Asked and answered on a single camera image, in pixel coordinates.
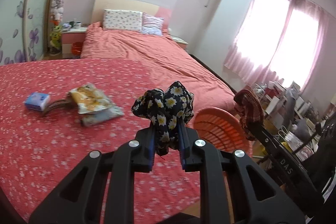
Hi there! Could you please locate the red floral bedspread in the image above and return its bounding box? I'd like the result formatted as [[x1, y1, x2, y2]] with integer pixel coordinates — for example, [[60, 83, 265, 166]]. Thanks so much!
[[1, 59, 209, 219]]

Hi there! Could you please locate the black daisy floral scrunchie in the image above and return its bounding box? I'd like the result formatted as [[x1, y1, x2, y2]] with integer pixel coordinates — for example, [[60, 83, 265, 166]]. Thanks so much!
[[131, 81, 194, 156]]

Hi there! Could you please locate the blue tissue pack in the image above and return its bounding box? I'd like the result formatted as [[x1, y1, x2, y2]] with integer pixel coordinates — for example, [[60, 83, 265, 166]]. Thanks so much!
[[24, 92, 51, 111]]

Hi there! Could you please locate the orange plastic basket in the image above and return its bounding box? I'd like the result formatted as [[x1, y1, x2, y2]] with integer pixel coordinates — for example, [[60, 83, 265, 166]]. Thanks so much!
[[193, 107, 253, 157]]

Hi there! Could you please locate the brown hair band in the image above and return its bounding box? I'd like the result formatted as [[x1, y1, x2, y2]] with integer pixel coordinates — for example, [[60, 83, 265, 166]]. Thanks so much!
[[42, 100, 73, 117]]

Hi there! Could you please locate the yellow snack packet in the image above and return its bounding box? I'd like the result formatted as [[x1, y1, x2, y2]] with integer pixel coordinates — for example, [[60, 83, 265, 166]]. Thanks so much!
[[67, 84, 124, 127]]

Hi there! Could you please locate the salmon pink duvet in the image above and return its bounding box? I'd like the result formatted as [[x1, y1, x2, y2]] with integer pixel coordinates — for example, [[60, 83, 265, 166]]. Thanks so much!
[[81, 22, 235, 112]]

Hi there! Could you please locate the green plush toy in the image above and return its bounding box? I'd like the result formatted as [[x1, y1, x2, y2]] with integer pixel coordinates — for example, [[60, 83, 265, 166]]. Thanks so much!
[[50, 25, 62, 53]]

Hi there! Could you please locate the pink bedside table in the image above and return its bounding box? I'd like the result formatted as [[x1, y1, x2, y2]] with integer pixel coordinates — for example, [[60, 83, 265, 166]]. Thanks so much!
[[61, 27, 87, 59]]

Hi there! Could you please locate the striped pink pillow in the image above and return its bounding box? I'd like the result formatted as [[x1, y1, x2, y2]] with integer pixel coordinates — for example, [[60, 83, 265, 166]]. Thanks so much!
[[141, 13, 165, 36]]

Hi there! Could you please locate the beige headboard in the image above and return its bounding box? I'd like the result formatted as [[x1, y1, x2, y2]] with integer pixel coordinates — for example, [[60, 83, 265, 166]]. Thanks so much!
[[91, 0, 159, 24]]

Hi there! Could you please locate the floral wardrobe door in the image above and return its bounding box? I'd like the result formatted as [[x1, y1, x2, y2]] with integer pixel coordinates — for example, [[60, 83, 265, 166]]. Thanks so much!
[[1, 0, 51, 65]]

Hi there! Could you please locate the white air conditioner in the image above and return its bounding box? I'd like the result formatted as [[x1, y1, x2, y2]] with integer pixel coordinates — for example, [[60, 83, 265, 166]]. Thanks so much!
[[169, 0, 221, 54]]

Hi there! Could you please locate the brown plaid scrunchie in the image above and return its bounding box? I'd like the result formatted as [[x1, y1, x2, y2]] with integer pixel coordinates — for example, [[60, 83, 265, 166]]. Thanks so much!
[[234, 85, 264, 141]]

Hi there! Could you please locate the cluttered white shelf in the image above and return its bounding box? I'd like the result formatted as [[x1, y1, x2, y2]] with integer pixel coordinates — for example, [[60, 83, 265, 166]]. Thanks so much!
[[252, 81, 335, 162]]

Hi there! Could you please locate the pink curtain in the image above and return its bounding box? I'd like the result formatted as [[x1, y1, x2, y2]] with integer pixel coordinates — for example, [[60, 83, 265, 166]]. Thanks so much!
[[224, 0, 330, 90]]

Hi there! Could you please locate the tall plush toy tube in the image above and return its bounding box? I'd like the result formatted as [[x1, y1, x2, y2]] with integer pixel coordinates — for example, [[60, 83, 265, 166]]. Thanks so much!
[[50, 0, 64, 26]]

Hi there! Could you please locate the floral white pillow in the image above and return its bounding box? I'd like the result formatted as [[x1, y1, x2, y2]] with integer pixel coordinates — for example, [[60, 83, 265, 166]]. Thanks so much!
[[103, 9, 143, 32]]

